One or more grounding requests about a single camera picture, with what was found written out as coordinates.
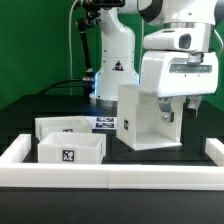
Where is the white drawer cabinet frame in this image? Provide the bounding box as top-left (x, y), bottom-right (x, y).
top-left (116, 85), bottom-right (185, 151)

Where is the white thin cable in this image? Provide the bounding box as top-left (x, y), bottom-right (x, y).
top-left (68, 0), bottom-right (82, 96)

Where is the white drawer box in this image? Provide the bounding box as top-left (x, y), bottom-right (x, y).
top-left (38, 132), bottom-right (106, 164)
top-left (35, 116), bottom-right (92, 141)

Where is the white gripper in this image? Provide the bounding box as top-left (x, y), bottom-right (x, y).
top-left (140, 51), bottom-right (218, 122)

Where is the black cable bundle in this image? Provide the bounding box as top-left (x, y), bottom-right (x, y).
top-left (38, 18), bottom-right (96, 96)

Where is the white border frame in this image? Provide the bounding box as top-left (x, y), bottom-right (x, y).
top-left (0, 134), bottom-right (224, 191)

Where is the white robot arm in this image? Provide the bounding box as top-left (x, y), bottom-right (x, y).
top-left (82, 0), bottom-right (224, 113)

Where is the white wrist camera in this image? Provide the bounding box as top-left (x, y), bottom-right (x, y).
top-left (143, 28), bottom-right (211, 52)

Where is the white marker sheet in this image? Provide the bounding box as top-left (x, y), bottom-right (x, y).
top-left (85, 116), bottom-right (117, 130)

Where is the white front drawer box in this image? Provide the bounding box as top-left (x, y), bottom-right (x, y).
top-left (38, 132), bottom-right (106, 164)

